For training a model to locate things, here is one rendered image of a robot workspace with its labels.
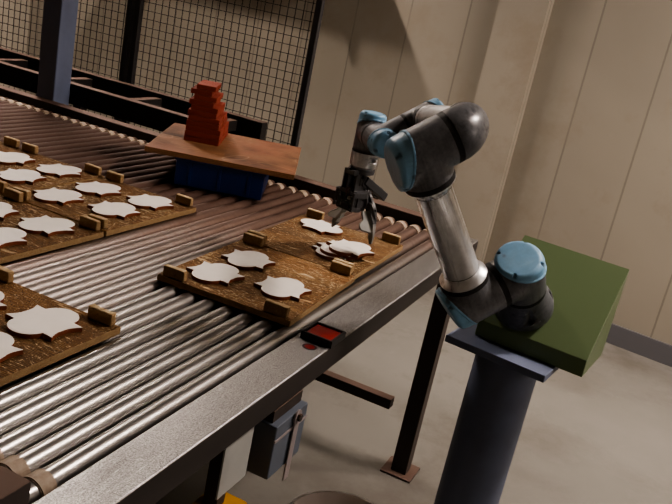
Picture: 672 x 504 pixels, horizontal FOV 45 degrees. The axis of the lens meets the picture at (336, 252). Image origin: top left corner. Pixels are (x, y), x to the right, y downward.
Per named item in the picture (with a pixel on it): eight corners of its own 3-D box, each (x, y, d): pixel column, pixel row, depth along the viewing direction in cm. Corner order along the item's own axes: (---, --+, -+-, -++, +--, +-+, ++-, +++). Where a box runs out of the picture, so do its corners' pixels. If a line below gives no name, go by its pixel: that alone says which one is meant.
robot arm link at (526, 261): (556, 292, 196) (556, 262, 185) (508, 317, 195) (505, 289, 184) (530, 257, 203) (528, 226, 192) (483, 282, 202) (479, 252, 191)
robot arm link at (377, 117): (364, 113, 209) (356, 107, 217) (356, 153, 213) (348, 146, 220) (392, 117, 212) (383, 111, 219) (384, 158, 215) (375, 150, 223)
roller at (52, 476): (447, 246, 282) (450, 233, 280) (28, 524, 109) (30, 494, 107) (434, 242, 283) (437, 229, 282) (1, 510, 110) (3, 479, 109)
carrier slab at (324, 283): (354, 281, 214) (355, 276, 213) (289, 327, 177) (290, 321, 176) (240, 244, 225) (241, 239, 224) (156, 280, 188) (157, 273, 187)
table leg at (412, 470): (419, 469, 305) (475, 260, 279) (409, 483, 294) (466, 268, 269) (391, 457, 309) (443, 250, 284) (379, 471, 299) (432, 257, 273)
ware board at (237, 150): (300, 152, 314) (301, 147, 314) (293, 180, 266) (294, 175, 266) (173, 127, 311) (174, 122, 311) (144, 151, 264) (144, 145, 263)
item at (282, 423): (301, 468, 170) (317, 392, 164) (268, 499, 158) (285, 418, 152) (255, 447, 174) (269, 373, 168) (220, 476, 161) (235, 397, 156)
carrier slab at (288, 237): (402, 250, 251) (403, 245, 250) (353, 281, 214) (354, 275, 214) (303, 218, 262) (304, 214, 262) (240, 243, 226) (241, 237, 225)
